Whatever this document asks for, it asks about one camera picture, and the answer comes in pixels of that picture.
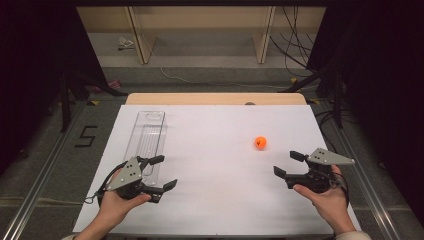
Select white crumpled scrap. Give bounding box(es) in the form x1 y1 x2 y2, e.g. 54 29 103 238
117 36 136 52

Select black metal stand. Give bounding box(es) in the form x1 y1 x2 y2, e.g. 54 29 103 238
280 31 348 130
59 64 129 133

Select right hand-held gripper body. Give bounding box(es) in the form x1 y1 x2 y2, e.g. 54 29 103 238
284 147 356 195

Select metal floor rail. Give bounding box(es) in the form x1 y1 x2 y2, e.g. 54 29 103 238
0 99 88 240
311 99 403 240

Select clear plastic tray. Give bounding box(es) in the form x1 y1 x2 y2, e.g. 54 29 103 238
123 110 167 187

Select person's left hand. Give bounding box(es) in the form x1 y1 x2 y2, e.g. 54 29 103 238
98 168 152 230

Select beige wooden shelf unit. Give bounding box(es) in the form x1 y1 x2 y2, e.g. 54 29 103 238
76 5 327 65

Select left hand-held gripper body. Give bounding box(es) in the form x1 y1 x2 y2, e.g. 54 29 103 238
106 155 165 204

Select white board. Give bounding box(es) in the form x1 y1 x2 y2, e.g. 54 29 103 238
72 104 363 236

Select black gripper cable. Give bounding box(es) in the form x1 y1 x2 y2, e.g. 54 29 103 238
84 162 129 205
328 171 351 208

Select wooden table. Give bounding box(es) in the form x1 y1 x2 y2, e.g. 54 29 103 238
125 92 308 107

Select black curtain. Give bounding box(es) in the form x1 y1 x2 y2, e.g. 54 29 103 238
0 0 109 176
305 0 424 219

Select pink object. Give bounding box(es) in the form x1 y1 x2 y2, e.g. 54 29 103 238
93 79 122 94

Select person's right hand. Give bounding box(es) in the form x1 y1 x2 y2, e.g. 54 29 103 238
292 164 358 236

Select bundle of black cables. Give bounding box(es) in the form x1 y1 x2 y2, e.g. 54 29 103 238
269 5 317 72

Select orange ball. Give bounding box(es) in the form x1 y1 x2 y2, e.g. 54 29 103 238
254 135 268 150

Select black floor cables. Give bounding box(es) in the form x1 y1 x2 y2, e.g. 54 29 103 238
314 109 356 155

